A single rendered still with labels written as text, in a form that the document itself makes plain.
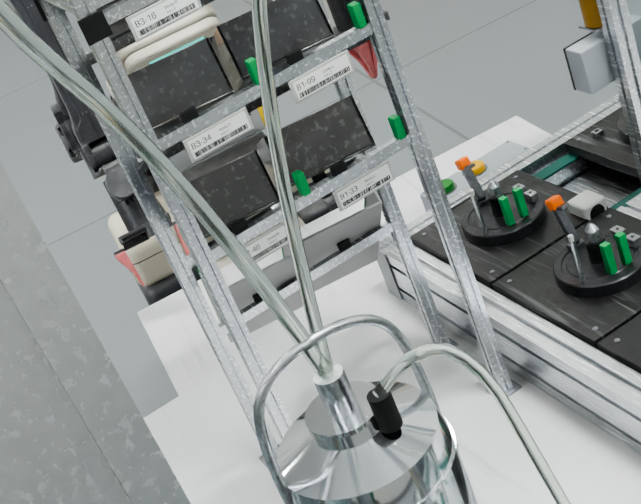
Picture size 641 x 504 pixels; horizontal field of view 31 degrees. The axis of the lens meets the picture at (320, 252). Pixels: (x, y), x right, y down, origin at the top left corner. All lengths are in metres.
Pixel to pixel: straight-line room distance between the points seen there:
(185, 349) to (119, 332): 2.01
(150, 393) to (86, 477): 3.33
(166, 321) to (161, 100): 0.92
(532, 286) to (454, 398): 0.21
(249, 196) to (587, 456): 0.57
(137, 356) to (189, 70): 2.62
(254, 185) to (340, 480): 0.71
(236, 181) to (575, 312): 0.53
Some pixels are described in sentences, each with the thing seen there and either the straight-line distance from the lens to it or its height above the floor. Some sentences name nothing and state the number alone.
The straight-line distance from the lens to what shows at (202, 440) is 1.93.
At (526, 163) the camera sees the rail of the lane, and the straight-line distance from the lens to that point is 2.11.
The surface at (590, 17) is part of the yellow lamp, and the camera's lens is 1.78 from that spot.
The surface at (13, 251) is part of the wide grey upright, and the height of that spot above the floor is 1.80.
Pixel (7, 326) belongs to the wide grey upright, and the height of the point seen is 1.78.
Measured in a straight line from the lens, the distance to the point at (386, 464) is 0.84.
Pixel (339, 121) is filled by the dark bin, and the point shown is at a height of 1.35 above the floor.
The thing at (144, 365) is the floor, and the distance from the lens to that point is 3.92.
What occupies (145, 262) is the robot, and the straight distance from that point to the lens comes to 2.78.
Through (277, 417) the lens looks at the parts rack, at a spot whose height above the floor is 1.05.
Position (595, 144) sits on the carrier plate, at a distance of 2.09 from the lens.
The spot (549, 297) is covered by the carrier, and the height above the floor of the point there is 0.97.
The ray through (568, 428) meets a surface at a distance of 1.67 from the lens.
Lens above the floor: 1.95
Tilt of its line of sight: 29 degrees down
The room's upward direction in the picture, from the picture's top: 23 degrees counter-clockwise
